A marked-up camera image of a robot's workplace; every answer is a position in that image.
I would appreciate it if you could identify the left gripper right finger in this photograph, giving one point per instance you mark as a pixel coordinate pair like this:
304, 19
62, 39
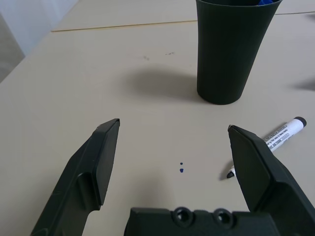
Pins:
265, 177

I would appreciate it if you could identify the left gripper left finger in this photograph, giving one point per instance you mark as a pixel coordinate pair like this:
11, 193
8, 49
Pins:
83, 172

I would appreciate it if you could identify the white marker black cap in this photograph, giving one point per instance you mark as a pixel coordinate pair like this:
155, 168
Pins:
283, 134

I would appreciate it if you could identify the black plastic cup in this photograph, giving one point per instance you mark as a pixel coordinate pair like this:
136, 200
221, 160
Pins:
226, 61

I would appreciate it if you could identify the blue marker in cup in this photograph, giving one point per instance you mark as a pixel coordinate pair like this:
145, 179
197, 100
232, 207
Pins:
264, 2

